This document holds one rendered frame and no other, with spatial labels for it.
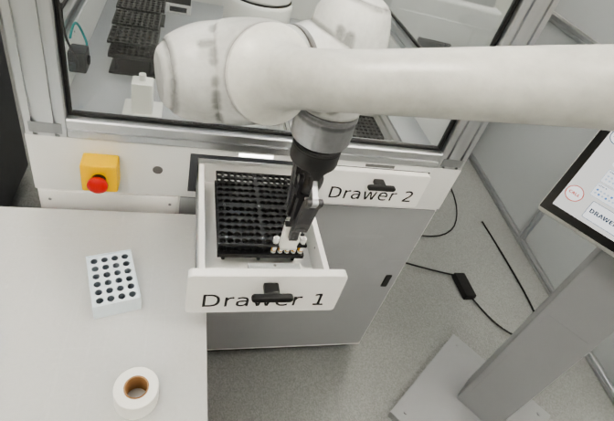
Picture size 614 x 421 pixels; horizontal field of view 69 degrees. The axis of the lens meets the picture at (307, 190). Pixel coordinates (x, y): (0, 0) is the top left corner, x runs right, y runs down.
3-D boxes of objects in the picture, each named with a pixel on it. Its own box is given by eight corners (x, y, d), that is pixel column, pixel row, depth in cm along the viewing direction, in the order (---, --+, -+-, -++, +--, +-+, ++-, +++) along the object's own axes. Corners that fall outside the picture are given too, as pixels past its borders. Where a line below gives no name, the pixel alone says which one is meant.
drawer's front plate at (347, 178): (415, 207, 122) (431, 177, 115) (314, 202, 114) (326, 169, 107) (413, 203, 123) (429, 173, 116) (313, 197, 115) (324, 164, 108)
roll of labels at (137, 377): (167, 393, 76) (168, 382, 73) (136, 428, 71) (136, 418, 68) (136, 370, 77) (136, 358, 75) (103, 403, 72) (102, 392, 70)
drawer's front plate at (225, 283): (333, 310, 90) (349, 276, 83) (185, 312, 81) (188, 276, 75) (331, 302, 91) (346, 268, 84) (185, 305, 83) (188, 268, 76)
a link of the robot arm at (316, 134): (351, 93, 67) (340, 126, 70) (292, 86, 64) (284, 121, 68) (367, 127, 60) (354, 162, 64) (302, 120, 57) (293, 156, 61)
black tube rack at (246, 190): (300, 266, 94) (307, 246, 90) (216, 265, 89) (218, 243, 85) (285, 195, 110) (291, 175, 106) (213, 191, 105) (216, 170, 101)
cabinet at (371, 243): (357, 353, 177) (443, 210, 127) (71, 368, 148) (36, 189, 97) (313, 193, 246) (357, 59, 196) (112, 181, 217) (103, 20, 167)
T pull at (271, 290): (292, 302, 79) (294, 298, 78) (250, 303, 77) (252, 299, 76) (290, 286, 82) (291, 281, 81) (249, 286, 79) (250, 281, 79)
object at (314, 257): (325, 298, 90) (333, 279, 86) (194, 299, 82) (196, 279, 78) (294, 172, 119) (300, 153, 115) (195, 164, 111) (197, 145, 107)
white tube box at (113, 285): (141, 309, 86) (141, 297, 84) (93, 320, 83) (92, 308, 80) (131, 260, 94) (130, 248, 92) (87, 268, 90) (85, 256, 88)
